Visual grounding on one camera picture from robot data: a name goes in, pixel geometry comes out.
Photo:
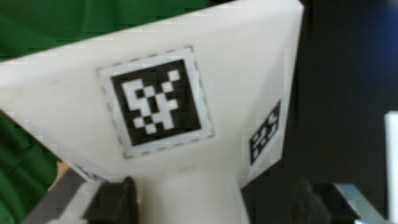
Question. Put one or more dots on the white lamp base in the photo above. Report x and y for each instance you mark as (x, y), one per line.
(157, 103)

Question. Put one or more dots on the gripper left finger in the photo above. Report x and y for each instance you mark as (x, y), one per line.
(114, 206)

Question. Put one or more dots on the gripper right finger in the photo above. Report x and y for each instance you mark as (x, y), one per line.
(315, 204)

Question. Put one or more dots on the white right rail block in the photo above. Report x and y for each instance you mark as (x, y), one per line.
(392, 162)

